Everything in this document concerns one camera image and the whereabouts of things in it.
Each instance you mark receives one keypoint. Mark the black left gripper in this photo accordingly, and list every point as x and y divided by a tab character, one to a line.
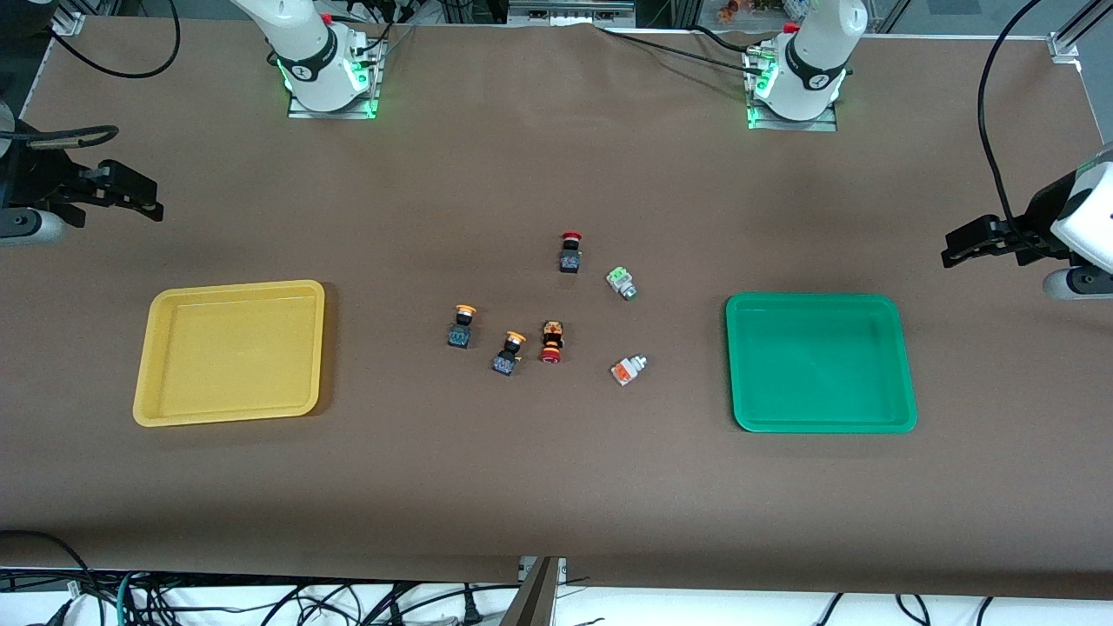
1036	217

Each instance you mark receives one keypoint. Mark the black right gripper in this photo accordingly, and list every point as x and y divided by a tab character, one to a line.
43	181

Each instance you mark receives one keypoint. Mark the green button with green block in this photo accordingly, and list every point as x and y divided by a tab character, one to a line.
620	280

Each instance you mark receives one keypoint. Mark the yellow push button black base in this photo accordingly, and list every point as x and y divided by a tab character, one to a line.
461	335
507	361

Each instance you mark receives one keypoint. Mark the orange white silver switch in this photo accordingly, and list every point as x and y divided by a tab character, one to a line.
626	372

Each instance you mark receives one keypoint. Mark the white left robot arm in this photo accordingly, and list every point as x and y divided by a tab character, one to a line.
813	69

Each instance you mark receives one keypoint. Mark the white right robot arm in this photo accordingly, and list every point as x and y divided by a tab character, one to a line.
304	61

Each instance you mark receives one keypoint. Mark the yellow plastic tray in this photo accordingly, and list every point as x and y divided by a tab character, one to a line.
230	356

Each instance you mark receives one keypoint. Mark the green plastic tray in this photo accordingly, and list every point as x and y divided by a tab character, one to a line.
822	365

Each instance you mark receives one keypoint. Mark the colourful background objects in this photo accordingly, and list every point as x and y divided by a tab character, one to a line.
756	9

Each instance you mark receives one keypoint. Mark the red push button black base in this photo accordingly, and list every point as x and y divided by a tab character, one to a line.
569	259

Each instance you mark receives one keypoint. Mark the red push button orange base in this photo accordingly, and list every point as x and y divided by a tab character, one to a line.
550	343

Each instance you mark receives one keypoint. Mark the brown table cover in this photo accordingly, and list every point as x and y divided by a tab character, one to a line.
556	478

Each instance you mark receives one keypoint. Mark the aluminium corner bracket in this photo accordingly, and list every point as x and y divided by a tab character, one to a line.
68	23
1065	45

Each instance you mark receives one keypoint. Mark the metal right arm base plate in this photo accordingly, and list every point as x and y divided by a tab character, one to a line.
300	111

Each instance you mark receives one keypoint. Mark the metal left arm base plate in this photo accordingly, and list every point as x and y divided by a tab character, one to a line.
826	126

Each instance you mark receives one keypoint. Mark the aluminium frame rail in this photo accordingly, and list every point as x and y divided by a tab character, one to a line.
569	10

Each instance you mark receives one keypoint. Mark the white metal table bracket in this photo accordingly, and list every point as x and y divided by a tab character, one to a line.
562	569

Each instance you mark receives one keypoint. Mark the brown table leg post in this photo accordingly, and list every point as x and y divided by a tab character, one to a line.
530	600

